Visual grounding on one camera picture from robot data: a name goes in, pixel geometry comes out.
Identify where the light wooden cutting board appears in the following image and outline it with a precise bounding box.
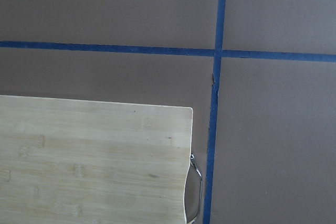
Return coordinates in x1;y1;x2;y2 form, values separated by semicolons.
1;95;193;223

